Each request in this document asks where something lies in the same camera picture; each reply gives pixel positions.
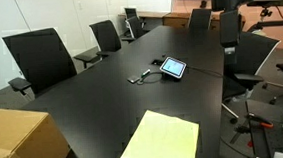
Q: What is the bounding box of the yellow cloth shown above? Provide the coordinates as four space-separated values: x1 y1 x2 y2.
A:
121 110 200 158

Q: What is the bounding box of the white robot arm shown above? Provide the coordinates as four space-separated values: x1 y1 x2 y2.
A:
211 0 252 64

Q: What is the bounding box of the green white marker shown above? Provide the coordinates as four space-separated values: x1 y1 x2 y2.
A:
141 69 151 78

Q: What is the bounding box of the small black phone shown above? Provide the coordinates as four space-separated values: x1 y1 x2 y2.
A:
127 75 141 84

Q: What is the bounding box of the tablet on stand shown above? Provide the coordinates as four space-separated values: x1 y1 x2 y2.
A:
160 57 187 79

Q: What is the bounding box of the office chair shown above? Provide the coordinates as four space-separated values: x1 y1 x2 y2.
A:
125 8 146 28
121 16 147 43

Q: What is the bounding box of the far left office chair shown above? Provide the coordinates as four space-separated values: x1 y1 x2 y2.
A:
125 8 146 28

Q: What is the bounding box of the wooden sideboard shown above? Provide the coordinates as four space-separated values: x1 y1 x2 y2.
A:
162 7 246 37

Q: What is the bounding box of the far end black chair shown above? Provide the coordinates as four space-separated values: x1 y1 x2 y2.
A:
188 8 212 30

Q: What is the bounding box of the right white-framed chair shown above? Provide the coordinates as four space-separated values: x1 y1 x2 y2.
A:
221 31 279 124

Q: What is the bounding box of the near left black chair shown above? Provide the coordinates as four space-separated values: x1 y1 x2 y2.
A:
2 28 77 96

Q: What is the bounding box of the cardboard box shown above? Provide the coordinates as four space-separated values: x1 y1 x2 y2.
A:
0 109 70 158

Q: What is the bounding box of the black cable on table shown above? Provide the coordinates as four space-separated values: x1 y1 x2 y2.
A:
136 62 224 86

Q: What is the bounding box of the orange handled clamp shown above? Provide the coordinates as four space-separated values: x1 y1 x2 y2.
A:
245 112 274 128

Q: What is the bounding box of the black camera on stand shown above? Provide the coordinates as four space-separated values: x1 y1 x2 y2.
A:
248 0 283 7

